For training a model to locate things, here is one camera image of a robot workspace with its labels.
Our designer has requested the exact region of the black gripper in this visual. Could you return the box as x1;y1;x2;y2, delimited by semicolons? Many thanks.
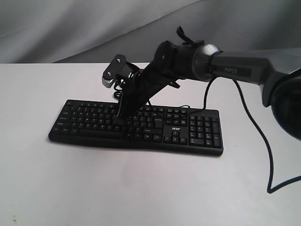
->
113;62;180;125

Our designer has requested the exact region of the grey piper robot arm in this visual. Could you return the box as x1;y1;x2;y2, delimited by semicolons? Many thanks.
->
106;27;301;139

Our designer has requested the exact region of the black acer keyboard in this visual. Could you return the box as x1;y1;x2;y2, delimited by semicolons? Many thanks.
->
48;99;223;155

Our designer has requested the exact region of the grey backdrop cloth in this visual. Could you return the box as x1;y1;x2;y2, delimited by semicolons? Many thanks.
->
0;0;301;63

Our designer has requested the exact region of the black keyboard usb cable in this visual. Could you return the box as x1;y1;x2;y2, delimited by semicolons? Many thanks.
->
112;90;190;111

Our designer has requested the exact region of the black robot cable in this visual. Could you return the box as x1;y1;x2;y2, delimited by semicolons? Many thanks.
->
202;75;301;195

